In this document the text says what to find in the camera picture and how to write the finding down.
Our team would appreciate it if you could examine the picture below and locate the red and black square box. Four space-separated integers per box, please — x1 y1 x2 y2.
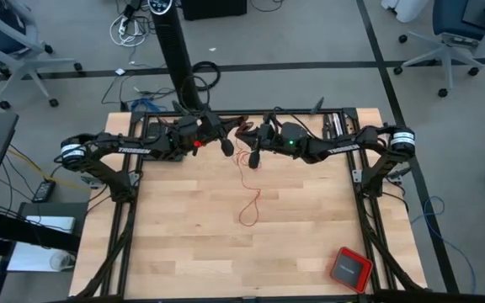
329 246 376 295

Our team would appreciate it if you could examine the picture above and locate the black cabinet box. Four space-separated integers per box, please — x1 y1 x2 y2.
180 0 248 22

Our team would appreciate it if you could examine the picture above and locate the white power strip with cables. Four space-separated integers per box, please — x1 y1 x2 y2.
109 11 150 48

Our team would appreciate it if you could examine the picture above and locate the black left wrist camera cable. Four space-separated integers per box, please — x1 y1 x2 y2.
178 74 211 117

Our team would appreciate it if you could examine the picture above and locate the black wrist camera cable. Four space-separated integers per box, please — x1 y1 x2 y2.
272 107 313 130
178 74 211 117

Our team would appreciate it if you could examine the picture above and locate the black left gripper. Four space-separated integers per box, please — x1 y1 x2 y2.
167 110 250 158

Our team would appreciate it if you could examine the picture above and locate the clear plastic cup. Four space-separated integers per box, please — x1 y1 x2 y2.
48 250 77 272

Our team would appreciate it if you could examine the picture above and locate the black coiled floor cable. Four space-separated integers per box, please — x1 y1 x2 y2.
191 60 222 93

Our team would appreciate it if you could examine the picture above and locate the white flat box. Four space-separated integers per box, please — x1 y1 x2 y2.
5 214 78 274

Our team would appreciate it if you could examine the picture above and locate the black tower fan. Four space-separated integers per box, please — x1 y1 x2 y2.
147 0 211 113

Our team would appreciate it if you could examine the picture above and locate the red cord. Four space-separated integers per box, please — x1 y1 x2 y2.
233 121 263 228

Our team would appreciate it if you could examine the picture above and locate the blue floor cable bundle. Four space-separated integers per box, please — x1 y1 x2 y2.
129 96 168 114

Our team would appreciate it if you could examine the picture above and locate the white floor object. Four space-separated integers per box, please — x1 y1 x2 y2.
379 0 430 24

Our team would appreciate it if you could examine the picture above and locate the long blue floor cable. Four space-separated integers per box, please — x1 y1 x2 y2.
409 194 478 295

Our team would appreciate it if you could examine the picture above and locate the yellow floor cable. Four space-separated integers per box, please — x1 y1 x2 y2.
6 145 94 191

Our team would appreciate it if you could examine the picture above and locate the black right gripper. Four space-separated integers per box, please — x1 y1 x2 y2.
234 117 312 170

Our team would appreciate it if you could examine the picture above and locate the black power adapter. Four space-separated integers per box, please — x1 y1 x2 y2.
30 179 57 205

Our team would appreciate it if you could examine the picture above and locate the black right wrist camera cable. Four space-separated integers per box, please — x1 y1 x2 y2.
272 107 313 130

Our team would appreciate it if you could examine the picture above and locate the black angled frame strut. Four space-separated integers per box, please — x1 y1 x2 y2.
170 99 190 116
309 96 326 116

